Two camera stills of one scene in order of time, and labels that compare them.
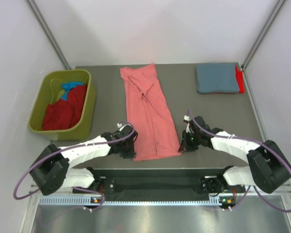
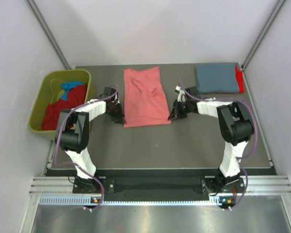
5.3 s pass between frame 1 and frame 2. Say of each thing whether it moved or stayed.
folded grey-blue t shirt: stayed
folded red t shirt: stayed
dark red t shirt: stayed
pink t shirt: moved
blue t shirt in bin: stayed
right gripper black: moved
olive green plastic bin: stayed
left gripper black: moved
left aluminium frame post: stayed
